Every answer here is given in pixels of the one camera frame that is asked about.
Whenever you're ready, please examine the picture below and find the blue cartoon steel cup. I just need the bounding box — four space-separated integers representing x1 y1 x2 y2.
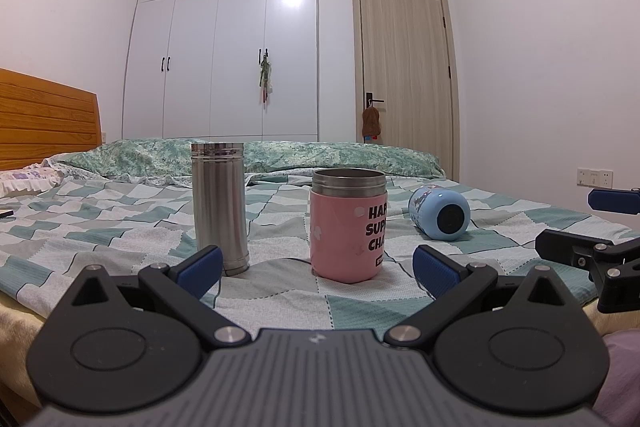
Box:
408 186 471 241

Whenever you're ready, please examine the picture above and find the pink steel cup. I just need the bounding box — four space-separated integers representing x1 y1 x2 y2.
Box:
310 168 387 284

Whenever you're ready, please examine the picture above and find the tall stainless steel flask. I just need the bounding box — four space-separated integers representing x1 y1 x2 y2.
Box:
191 142 250 277

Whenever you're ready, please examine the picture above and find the checkered green white bedsheet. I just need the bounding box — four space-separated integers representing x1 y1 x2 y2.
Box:
1 176 634 343

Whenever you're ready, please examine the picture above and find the green floral quilt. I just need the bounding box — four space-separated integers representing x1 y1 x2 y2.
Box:
48 139 446 186

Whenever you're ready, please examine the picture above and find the brown plush toy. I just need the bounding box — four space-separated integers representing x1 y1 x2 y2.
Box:
361 105 381 142

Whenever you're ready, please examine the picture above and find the patterned pillow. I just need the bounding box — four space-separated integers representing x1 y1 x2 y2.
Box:
0 164 63 198

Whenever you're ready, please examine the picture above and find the wooden headboard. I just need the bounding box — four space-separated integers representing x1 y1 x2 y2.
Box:
0 69 103 170

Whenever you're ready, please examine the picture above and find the hanging green ornament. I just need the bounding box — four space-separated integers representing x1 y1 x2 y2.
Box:
259 49 271 105

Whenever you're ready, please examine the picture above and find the beige wooden door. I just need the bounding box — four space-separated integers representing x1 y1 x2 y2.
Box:
352 0 460 180

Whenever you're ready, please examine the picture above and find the white wardrobe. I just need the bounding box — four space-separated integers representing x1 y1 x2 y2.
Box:
122 0 319 141

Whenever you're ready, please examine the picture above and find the white wall socket panel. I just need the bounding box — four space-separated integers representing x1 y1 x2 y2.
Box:
577 168 614 188

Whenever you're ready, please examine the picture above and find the black door handle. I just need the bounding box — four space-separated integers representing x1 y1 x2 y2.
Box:
366 92 384 108

